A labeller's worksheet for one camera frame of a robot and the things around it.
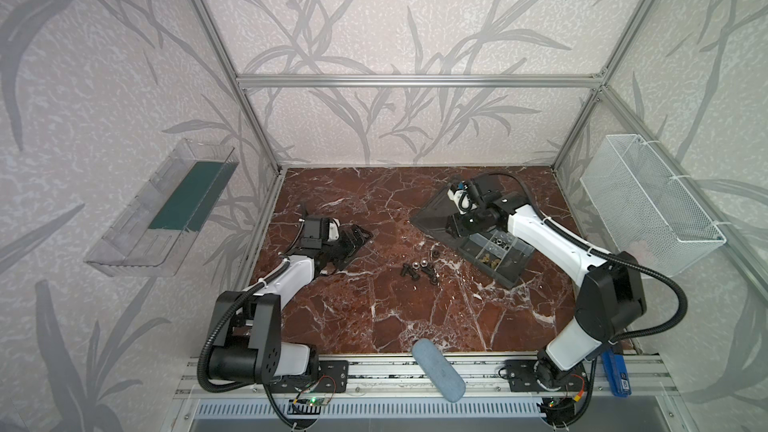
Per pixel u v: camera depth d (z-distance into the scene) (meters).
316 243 0.71
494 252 0.95
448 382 0.71
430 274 0.91
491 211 0.62
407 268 0.92
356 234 0.82
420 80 0.99
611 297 0.44
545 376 0.65
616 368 0.72
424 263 0.93
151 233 0.64
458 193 0.79
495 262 0.91
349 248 0.79
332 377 0.72
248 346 0.42
